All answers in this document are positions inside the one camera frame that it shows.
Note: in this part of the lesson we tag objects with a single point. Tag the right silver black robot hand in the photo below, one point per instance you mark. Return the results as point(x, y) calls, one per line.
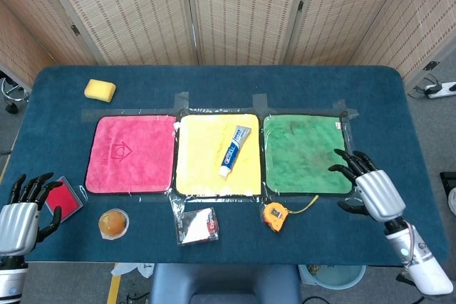
point(379, 190)

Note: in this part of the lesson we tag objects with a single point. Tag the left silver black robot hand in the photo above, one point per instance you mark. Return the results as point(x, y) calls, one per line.
point(18, 225)

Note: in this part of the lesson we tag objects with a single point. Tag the blue white toothpaste tube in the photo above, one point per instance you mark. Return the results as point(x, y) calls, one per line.
point(233, 152)

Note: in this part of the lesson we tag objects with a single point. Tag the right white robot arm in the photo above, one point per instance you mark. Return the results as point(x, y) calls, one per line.
point(427, 268)

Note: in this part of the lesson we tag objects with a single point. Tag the red stamp pad grey case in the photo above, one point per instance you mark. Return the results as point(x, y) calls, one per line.
point(64, 199)

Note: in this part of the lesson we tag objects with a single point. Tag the black box on floor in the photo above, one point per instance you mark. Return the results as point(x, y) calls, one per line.
point(448, 181)

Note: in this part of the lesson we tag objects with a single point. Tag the green microfiber cloth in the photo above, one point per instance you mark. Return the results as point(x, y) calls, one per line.
point(303, 154)

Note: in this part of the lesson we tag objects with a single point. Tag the orange jelly cup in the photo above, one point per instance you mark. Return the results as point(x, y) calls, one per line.
point(113, 224)

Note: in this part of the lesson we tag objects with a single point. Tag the teal plastic bucket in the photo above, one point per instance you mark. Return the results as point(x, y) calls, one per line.
point(335, 277)

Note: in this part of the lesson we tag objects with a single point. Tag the yellow tape measure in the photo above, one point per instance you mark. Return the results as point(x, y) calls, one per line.
point(275, 215)

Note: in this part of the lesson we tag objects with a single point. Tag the white power strip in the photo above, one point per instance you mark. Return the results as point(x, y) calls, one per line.
point(441, 89)

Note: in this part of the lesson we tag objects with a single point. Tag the white crumpled paper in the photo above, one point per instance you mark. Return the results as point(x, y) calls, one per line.
point(132, 269)

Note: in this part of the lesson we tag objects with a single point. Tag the pink microfiber cloth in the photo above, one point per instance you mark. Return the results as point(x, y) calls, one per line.
point(135, 176)

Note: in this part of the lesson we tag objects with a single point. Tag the chrome stool base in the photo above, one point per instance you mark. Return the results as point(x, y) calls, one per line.
point(12, 95)

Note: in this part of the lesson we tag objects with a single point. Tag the yellow sponge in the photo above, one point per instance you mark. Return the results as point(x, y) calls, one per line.
point(99, 90)

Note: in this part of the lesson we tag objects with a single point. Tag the clear plastic sheet with tape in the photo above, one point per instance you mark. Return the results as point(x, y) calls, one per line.
point(213, 201)

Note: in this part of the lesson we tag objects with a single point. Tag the bamboo folding screen panel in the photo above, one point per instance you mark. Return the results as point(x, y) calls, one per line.
point(342, 15)
point(124, 15)
point(420, 26)
point(21, 15)
point(246, 15)

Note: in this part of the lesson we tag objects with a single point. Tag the clear box of coffee capsules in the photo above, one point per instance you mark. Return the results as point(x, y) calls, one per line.
point(196, 227)

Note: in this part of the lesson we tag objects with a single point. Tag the blue padded chair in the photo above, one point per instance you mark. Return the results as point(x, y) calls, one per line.
point(224, 282)

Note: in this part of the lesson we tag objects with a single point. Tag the yellow microfiber cloth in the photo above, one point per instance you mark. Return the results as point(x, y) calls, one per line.
point(199, 154)

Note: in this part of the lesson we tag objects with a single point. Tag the blue felt table cover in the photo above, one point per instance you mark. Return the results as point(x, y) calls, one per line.
point(228, 83)

